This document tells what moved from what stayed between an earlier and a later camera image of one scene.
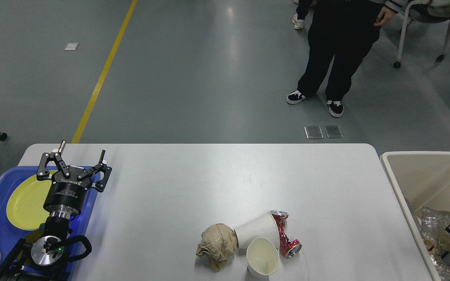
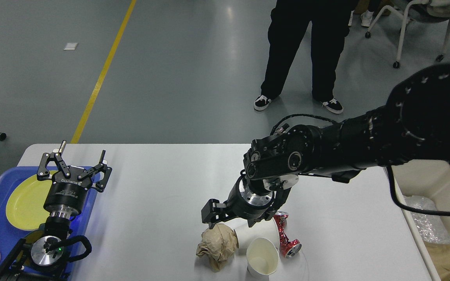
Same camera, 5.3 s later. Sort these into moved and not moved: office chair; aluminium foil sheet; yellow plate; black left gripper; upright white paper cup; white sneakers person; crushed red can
Moved: white sneakers person; aluminium foil sheet
Not moved: yellow plate; crushed red can; office chair; upright white paper cup; black left gripper
